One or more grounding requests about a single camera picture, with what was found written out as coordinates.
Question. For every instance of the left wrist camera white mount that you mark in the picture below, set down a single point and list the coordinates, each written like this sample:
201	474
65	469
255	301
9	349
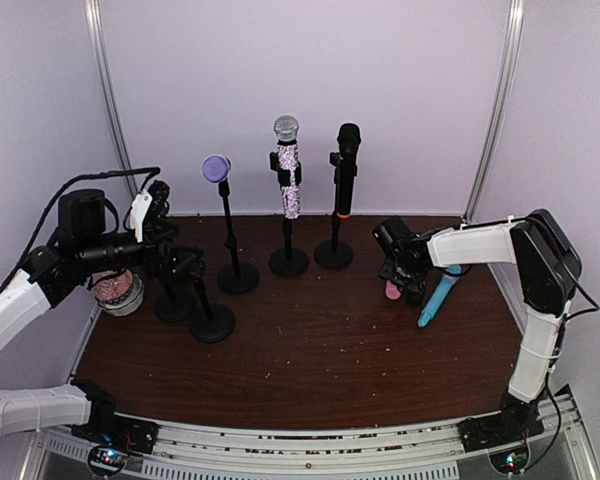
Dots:
149	205

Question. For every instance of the left aluminium corner post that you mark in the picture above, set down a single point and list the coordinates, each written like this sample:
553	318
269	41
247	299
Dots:
97	38

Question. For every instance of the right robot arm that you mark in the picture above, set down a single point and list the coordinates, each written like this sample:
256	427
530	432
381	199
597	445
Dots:
548	268

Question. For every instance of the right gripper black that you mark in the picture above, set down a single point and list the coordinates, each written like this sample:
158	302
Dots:
386	272

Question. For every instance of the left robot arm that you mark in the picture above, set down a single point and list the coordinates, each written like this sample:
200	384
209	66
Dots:
81	251

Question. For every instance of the pink microphone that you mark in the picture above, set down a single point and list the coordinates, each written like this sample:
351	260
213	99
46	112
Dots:
391	291

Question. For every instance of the aluminium corner post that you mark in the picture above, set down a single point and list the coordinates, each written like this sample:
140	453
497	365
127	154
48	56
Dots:
507	70
97	38

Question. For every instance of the black stand of orange-ring microphone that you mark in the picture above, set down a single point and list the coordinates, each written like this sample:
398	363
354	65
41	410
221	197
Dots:
334	253

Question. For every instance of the purple microphone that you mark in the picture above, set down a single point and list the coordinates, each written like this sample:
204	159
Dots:
216	168

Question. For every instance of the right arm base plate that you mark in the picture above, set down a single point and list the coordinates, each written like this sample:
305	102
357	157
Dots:
478	433

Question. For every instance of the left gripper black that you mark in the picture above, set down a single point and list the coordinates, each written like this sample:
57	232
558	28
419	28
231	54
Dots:
162	269

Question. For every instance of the black stand of blue microphone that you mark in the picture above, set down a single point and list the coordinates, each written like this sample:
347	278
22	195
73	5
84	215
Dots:
177	300

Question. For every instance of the right aluminium corner post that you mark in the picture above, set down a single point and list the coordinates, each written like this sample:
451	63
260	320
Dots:
507	70

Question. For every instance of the black stand of purple microphone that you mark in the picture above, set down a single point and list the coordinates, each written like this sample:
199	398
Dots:
237	277

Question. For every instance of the front aluminium rail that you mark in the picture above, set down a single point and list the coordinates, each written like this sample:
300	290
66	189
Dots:
432	450

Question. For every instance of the rhinestone silver microphone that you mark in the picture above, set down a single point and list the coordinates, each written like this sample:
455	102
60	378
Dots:
287	165

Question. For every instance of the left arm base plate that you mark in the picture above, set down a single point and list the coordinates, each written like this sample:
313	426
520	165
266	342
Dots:
127	434

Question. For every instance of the black microphone with white band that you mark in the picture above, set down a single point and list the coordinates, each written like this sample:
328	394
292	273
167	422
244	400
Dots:
414	295

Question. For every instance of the blue microphone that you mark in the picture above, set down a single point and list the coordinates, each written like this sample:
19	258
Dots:
449	278

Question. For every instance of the black stand of rhinestone microphone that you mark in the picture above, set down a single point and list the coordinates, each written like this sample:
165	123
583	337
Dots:
287	261

